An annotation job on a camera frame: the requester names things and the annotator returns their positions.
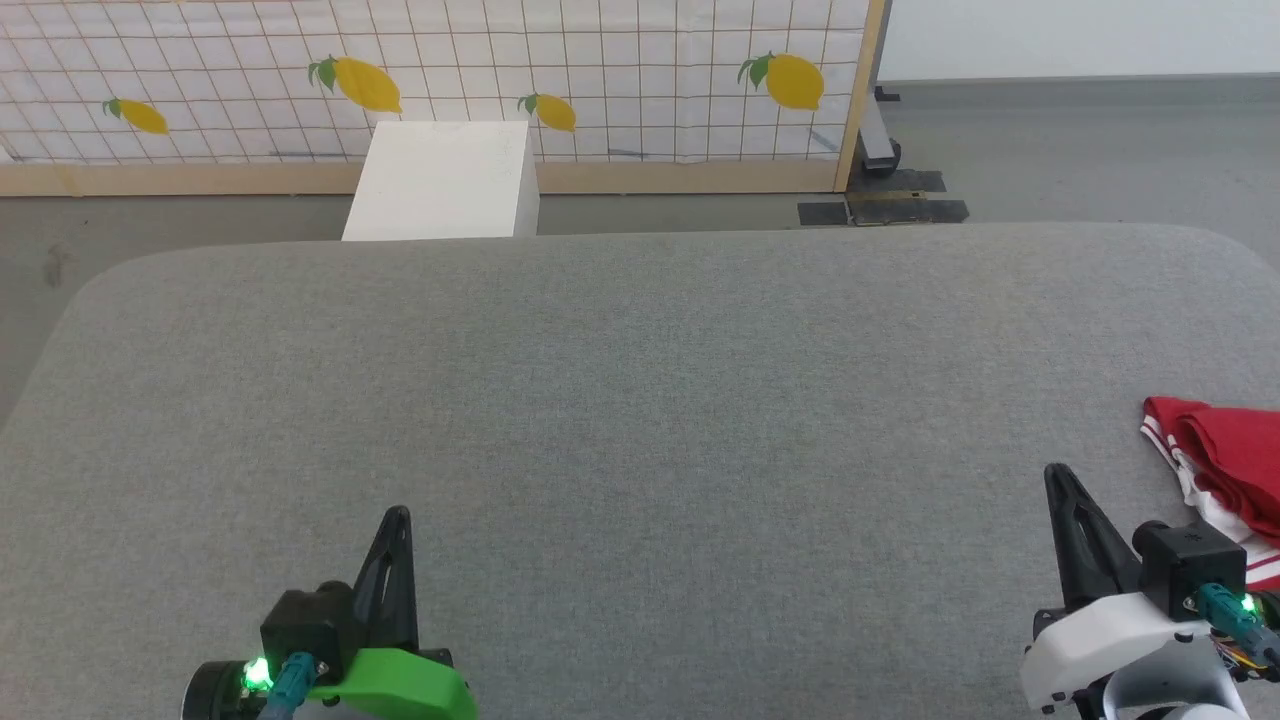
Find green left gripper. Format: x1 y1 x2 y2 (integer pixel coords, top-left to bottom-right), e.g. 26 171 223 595
182 504 480 720

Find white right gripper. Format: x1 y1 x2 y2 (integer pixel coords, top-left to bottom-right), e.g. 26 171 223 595
1019 462 1280 715

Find red Bulls basketball jersey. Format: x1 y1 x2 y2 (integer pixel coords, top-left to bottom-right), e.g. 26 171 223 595
1139 395 1280 594

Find black floor tape patches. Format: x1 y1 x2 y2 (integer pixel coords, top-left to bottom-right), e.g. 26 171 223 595
797 169 972 228

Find white rectangular box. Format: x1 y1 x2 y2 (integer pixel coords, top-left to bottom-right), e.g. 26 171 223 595
340 120 542 243

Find grey metal partition foot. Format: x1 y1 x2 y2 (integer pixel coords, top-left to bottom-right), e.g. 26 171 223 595
857 84 904 174

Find lemon print partition screen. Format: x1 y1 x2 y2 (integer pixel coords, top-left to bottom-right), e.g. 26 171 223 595
0 0 890 197

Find teal plug left camera cable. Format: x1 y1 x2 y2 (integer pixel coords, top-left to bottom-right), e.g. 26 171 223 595
254 651 321 720

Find teal plug camera cable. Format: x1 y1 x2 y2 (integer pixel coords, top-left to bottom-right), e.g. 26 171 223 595
254 651 321 720
1194 584 1280 673

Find teal plug right camera cable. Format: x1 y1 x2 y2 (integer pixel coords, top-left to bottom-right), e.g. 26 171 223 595
1194 584 1280 673

